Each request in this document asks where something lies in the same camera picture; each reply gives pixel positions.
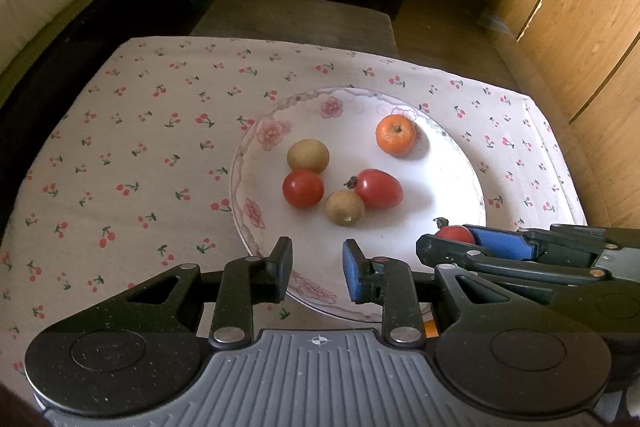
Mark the red plum tomato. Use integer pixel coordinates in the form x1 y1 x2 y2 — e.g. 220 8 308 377
435 217 476 244
345 169 404 210

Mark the pale longan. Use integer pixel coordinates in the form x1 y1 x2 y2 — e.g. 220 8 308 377
324 190 366 227

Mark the white floral plate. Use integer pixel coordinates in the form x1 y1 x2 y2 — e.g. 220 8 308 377
230 88 487 323

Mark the round red tomato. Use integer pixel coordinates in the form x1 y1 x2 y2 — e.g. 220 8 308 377
282 169 324 209

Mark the orange tangerine with stem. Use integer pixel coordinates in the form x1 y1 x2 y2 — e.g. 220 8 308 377
375 114 416 157

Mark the dark brown longan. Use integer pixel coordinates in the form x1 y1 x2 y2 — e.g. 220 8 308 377
286 139 330 173

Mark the cherry print tablecloth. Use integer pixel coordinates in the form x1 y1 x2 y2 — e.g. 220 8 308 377
1 38 586 395

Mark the wooden wardrobe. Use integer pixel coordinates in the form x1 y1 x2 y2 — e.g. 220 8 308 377
485 0 639 228

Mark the brown stool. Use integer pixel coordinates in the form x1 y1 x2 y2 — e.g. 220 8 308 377
192 0 399 58

